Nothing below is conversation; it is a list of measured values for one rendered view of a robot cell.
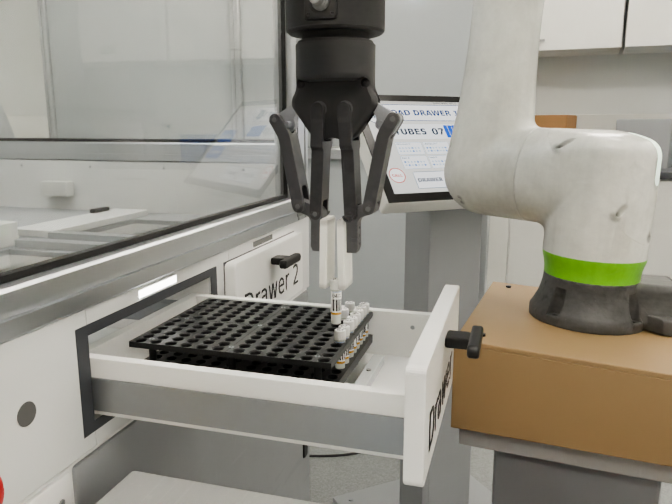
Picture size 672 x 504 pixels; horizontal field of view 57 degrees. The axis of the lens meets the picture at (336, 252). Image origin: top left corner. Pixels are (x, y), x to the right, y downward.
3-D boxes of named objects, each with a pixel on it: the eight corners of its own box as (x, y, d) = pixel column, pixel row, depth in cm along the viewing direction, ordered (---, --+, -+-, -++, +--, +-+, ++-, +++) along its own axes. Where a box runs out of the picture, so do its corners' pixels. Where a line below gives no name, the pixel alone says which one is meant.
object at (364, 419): (441, 358, 78) (442, 312, 77) (405, 462, 54) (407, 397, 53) (162, 330, 89) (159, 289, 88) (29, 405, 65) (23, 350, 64)
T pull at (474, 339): (483, 336, 67) (483, 324, 67) (478, 361, 60) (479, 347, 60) (449, 333, 68) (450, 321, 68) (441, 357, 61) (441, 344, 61)
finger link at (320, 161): (325, 102, 57) (310, 101, 58) (318, 221, 60) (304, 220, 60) (337, 104, 61) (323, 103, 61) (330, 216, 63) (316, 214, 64)
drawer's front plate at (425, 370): (456, 366, 80) (459, 283, 78) (422, 491, 52) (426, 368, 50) (442, 365, 80) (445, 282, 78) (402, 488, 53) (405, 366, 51)
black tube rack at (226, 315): (372, 361, 77) (372, 311, 75) (331, 425, 60) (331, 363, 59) (210, 344, 83) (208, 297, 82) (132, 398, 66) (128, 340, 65)
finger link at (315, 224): (322, 201, 61) (293, 199, 61) (321, 251, 62) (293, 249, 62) (327, 199, 62) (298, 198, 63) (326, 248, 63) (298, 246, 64)
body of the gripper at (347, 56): (278, 35, 56) (280, 140, 57) (370, 30, 53) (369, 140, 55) (305, 45, 63) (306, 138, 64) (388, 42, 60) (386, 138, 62)
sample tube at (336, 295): (340, 325, 63) (340, 281, 62) (328, 324, 63) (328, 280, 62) (343, 321, 64) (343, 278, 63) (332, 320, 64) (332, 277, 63)
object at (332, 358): (372, 316, 76) (372, 311, 75) (331, 369, 59) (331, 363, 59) (358, 315, 76) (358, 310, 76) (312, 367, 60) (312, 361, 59)
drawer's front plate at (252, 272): (303, 288, 118) (302, 232, 116) (237, 337, 91) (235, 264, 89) (294, 288, 119) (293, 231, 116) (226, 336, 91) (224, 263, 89)
